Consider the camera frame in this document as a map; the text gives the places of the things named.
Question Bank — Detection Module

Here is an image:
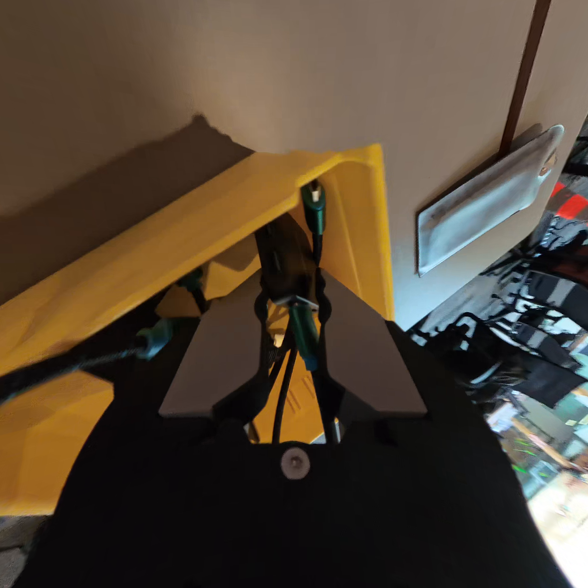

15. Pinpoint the yellow plastic bin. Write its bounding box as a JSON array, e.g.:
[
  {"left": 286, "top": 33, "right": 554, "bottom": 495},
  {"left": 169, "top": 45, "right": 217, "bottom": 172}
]
[{"left": 0, "top": 143, "right": 395, "bottom": 515}]

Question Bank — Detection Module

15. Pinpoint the green-ended black HDMI cable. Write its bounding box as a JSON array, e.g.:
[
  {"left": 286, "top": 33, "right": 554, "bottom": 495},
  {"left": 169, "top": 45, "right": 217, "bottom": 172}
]
[{"left": 254, "top": 213, "right": 320, "bottom": 313}]

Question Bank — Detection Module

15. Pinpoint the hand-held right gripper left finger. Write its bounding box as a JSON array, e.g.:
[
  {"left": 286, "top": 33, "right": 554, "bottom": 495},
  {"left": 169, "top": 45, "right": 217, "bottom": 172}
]
[{"left": 158, "top": 270, "right": 272, "bottom": 421}]

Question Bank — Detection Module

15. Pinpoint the group of black office chairs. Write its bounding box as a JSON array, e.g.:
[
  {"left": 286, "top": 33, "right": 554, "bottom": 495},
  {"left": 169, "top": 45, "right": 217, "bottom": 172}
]
[{"left": 413, "top": 248, "right": 588, "bottom": 405}]

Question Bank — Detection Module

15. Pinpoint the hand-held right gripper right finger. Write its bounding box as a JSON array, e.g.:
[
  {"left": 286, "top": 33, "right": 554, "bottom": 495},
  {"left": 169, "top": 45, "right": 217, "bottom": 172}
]
[{"left": 315, "top": 269, "right": 429, "bottom": 421}]

